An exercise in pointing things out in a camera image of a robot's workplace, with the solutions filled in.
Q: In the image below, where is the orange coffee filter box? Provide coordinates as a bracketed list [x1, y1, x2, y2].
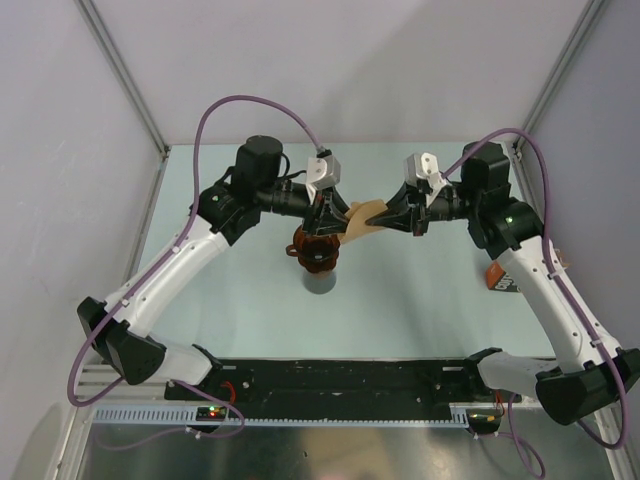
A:
[485, 260, 520, 293]

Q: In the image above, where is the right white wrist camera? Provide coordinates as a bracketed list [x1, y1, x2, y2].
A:
[404, 152, 450, 206]

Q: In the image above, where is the grey slotted cable duct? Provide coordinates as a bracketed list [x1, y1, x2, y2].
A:
[92, 402, 501, 427]

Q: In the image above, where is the amber plastic coffee dripper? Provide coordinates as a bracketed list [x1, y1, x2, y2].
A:
[285, 227, 340, 275]

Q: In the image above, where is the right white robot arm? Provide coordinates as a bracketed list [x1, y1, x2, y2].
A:
[366, 142, 639, 425]

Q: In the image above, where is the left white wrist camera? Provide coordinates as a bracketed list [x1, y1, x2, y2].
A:
[305, 154, 341, 203]

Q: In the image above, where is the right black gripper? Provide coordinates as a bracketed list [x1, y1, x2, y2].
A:
[366, 180, 480, 237]

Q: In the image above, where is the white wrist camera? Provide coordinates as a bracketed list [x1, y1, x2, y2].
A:
[404, 152, 450, 206]
[305, 154, 341, 203]

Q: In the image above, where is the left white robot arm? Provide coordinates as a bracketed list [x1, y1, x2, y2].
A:
[77, 135, 348, 399]

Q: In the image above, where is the grey glass carafe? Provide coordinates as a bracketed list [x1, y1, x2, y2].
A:
[302, 270, 337, 295]

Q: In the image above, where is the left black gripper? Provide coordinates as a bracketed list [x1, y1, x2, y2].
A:
[256, 181, 357, 238]

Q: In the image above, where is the brown paper coffee filter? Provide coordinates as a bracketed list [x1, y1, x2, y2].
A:
[338, 199, 388, 245]

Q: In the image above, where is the black mounting base plate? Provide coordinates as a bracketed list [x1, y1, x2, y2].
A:
[164, 348, 501, 422]

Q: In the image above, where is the aluminium frame rail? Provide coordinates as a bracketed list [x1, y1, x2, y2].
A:
[73, 364, 174, 404]

